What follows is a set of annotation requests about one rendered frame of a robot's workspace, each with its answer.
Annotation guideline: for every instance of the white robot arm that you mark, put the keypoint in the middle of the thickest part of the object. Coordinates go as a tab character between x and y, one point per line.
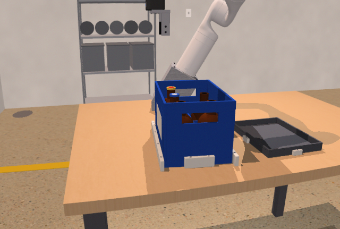
222	13

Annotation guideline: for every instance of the blue plastic crate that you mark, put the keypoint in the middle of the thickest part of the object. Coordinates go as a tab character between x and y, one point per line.
179	140

